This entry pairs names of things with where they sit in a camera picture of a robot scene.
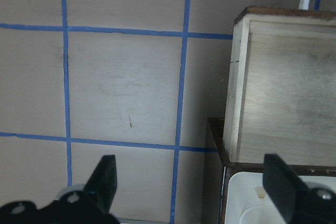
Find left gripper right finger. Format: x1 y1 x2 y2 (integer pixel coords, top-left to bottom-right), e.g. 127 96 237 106
262 154 309 223

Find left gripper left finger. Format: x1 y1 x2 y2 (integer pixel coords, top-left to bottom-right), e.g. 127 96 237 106
83 155 117 214

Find white plastic tray box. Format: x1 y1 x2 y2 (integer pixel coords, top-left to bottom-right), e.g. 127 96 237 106
225 172 335 223

